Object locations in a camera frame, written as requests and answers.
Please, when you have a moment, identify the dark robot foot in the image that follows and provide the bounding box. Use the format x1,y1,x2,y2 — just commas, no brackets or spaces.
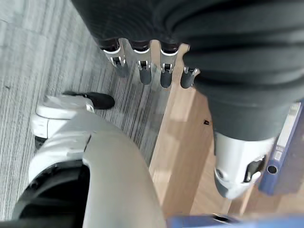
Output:
61,91,116,111

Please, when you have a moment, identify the blue lever arch folder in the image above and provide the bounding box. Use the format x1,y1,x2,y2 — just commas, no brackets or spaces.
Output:
258,99,304,197

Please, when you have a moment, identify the silver robot leg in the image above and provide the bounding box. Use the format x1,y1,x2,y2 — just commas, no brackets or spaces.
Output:
11,95,167,228

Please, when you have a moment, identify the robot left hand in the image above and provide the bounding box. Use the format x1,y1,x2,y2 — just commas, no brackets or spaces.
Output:
70,0,304,200

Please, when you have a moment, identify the light wooden desk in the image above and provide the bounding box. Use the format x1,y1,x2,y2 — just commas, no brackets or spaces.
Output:
147,39,304,218

